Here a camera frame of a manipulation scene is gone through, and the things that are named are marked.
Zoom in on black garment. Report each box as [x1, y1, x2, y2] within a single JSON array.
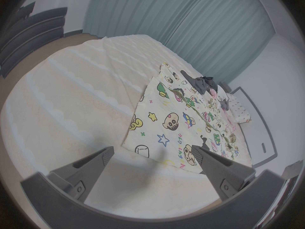
[[203, 76, 218, 90]]

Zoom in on bed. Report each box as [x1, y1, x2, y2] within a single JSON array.
[[0, 34, 278, 220]]

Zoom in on white printed pillow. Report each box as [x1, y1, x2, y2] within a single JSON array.
[[226, 93, 252, 124]]

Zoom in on white printed pyjama top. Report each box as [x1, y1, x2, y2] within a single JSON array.
[[122, 62, 252, 175]]

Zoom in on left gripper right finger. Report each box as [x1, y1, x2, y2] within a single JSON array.
[[191, 145, 257, 203]]

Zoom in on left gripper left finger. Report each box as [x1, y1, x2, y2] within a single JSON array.
[[49, 146, 115, 203]]

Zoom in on grey bedside table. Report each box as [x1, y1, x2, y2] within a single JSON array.
[[218, 81, 231, 94]]

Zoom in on pink garment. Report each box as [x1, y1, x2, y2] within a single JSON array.
[[210, 88, 237, 129]]

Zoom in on dark grey garment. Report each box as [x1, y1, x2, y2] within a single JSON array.
[[180, 70, 205, 95]]

